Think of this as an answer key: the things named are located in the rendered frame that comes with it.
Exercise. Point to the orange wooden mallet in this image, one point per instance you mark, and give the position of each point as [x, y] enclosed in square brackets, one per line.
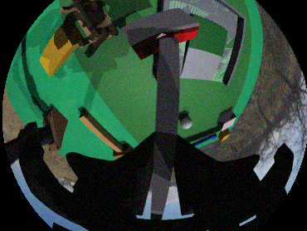
[94, 126]

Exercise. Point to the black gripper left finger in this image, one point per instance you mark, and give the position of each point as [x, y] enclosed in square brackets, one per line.
[130, 174]

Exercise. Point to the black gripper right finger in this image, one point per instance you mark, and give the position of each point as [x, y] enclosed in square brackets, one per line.
[197, 174]

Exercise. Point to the dark green mat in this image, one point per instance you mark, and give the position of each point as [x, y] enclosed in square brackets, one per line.
[128, 87]

